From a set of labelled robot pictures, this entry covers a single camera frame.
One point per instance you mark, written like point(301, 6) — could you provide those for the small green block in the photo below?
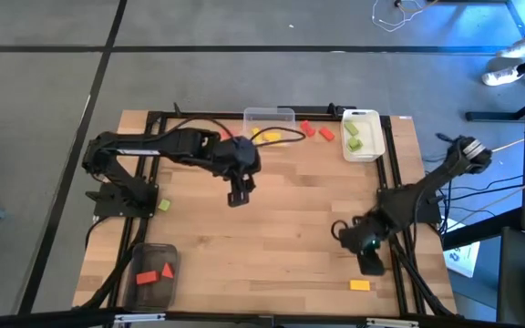
point(355, 145)

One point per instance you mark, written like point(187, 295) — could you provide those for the yellow cylinder block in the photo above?
point(271, 136)

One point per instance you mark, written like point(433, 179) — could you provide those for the clear plastic bin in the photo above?
point(267, 116)

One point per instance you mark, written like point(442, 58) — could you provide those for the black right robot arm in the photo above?
point(426, 187)

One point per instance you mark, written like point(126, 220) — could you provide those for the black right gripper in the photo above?
point(363, 237)

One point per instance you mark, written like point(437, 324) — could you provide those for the dark grey plastic bin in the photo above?
point(153, 296)

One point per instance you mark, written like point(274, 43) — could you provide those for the person's white shoe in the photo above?
point(515, 49)
point(499, 76)

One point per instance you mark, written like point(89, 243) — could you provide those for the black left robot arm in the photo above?
point(176, 146)

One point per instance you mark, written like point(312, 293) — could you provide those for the pale green block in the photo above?
point(164, 205)

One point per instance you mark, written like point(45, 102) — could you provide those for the black crossbar with silver brackets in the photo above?
point(39, 319)

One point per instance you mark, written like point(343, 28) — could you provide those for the black stand base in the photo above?
point(490, 116)

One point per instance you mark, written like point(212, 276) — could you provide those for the white plastic bin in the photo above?
point(372, 150)

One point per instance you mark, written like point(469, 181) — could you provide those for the paper sheet with blue print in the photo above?
point(465, 259)

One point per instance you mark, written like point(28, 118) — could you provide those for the long red block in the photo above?
point(147, 278)

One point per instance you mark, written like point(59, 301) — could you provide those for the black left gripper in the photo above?
point(237, 159)

